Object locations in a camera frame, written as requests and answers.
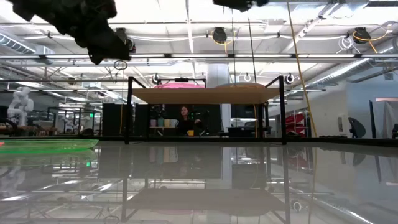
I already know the black office chair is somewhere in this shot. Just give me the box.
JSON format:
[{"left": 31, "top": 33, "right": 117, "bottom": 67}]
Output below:
[{"left": 348, "top": 116, "right": 367, "bottom": 139}]

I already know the yellow hanging cable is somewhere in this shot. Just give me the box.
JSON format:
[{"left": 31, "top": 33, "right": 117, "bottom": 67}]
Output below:
[{"left": 285, "top": 2, "right": 318, "bottom": 138}]

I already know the thin black hanging cable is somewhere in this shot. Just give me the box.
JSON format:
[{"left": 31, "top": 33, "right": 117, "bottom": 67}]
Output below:
[{"left": 247, "top": 17, "right": 257, "bottom": 76}]

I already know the silver ventilation duct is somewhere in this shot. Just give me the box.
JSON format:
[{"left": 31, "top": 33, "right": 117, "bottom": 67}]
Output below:
[{"left": 306, "top": 57, "right": 398, "bottom": 91}]

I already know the black ceiling cable reel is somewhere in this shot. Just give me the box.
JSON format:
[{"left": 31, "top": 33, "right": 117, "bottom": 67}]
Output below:
[
  {"left": 211, "top": 27, "right": 228, "bottom": 44},
  {"left": 353, "top": 27, "right": 371, "bottom": 44}
]

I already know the pink translucent plastic plate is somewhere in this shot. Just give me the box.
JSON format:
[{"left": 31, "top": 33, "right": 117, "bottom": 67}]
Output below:
[
  {"left": 154, "top": 82, "right": 205, "bottom": 90},
  {"left": 154, "top": 83, "right": 205, "bottom": 90}
]

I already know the white robot figure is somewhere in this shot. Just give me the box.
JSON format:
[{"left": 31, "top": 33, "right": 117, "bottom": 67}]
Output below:
[{"left": 6, "top": 86, "right": 35, "bottom": 128}]

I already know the green translucent plastic plate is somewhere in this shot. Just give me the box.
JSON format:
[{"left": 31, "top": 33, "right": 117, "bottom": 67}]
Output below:
[{"left": 0, "top": 138, "right": 100, "bottom": 154}]

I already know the black metal table frame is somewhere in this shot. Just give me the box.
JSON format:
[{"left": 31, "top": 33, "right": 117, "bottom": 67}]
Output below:
[{"left": 0, "top": 134, "right": 398, "bottom": 147}]

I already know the person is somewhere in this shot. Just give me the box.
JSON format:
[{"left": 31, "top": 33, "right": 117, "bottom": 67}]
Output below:
[{"left": 177, "top": 105, "right": 203, "bottom": 137}]

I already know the red storage rack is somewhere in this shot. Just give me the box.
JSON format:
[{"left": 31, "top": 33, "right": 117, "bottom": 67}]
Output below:
[{"left": 285, "top": 113, "right": 308, "bottom": 137}]

